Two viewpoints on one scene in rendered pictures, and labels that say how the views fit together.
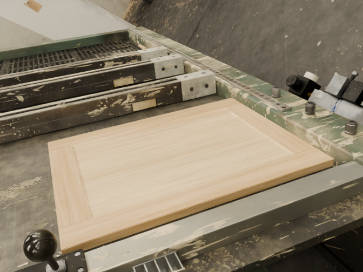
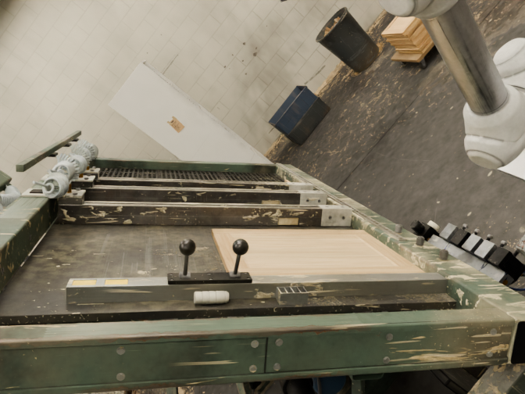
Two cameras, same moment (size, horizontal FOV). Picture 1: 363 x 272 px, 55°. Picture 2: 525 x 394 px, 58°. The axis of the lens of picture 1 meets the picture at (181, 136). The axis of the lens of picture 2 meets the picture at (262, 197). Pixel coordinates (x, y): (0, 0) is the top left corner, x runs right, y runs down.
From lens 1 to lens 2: 0.72 m
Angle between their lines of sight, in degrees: 16
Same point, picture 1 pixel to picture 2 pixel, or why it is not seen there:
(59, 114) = (221, 213)
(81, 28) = (219, 157)
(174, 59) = (319, 194)
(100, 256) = (258, 278)
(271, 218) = (368, 288)
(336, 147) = (429, 263)
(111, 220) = (262, 271)
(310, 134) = (414, 256)
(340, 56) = (487, 229)
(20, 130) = (189, 218)
